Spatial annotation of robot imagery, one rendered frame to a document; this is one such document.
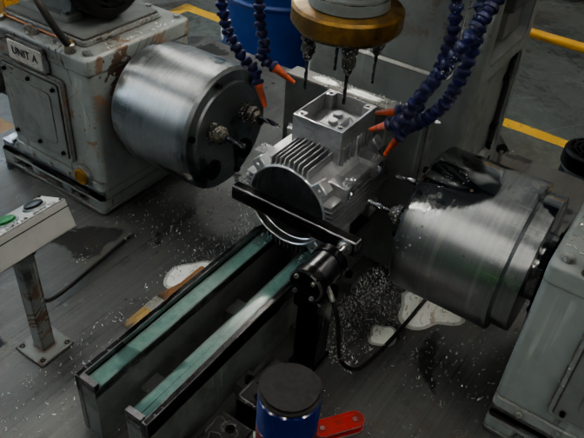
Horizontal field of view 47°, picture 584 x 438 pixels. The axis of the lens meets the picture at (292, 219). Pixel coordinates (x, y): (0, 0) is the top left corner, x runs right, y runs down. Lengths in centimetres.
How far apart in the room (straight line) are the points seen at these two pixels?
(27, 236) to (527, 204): 73
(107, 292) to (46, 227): 28
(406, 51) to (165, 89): 45
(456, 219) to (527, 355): 22
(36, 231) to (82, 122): 39
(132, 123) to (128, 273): 29
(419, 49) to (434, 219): 40
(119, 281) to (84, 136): 30
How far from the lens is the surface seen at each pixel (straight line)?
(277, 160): 112
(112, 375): 103
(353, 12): 104
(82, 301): 131
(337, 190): 111
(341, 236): 108
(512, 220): 99
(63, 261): 140
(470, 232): 99
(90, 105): 135
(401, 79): 131
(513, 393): 110
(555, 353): 102
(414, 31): 128
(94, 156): 142
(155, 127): 125
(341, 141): 112
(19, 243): 106
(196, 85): 123
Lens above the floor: 172
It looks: 39 degrees down
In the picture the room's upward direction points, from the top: 5 degrees clockwise
